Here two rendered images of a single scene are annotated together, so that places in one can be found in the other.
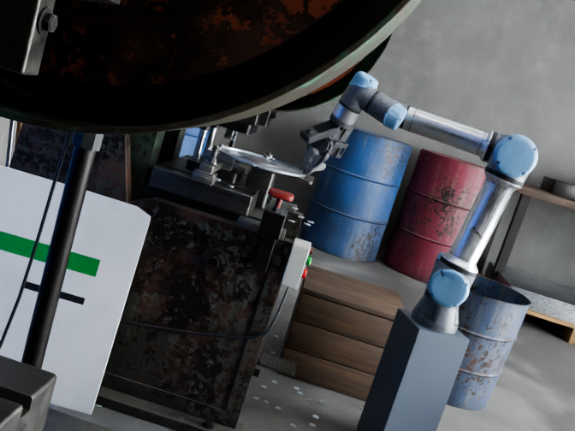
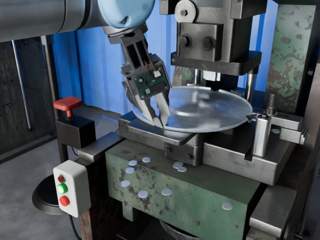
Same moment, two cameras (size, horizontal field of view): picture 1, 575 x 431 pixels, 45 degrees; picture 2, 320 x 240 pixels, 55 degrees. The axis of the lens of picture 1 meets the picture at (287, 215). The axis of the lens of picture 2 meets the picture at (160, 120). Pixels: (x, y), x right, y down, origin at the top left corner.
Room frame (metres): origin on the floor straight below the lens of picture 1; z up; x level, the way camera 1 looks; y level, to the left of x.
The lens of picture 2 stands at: (2.50, -0.51, 1.06)
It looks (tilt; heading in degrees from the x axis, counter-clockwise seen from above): 24 degrees down; 122
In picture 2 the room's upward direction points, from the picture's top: straight up
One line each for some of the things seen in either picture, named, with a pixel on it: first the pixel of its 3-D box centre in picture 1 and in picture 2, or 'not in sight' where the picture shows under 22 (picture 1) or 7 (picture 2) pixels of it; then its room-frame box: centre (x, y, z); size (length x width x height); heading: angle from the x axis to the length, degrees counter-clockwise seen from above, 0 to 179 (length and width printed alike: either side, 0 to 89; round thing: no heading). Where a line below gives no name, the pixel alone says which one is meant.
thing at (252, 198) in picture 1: (214, 182); (210, 126); (2.20, 0.25, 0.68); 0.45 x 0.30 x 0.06; 178
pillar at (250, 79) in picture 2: (211, 136); (250, 83); (2.29, 0.31, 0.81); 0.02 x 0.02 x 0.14
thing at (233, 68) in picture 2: (228, 125); (215, 63); (2.20, 0.26, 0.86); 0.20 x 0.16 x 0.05; 178
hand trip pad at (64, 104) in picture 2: (277, 204); (69, 113); (1.87, 0.03, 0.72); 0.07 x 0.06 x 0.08; 88
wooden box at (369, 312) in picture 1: (340, 330); not in sight; (2.68, -0.34, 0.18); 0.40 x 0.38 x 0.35; 89
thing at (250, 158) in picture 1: (262, 162); (191, 105); (2.20, 0.13, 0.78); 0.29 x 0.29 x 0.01
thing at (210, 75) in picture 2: (231, 133); (213, 72); (2.20, 0.24, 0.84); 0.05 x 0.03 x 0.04; 178
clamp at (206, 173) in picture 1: (210, 162); not in sight; (2.03, 0.26, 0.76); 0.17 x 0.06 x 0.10; 178
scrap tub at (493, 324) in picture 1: (462, 336); not in sight; (2.89, -0.86, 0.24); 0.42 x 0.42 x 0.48
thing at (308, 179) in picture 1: (269, 185); (181, 136); (2.20, 0.08, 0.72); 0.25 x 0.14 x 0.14; 88
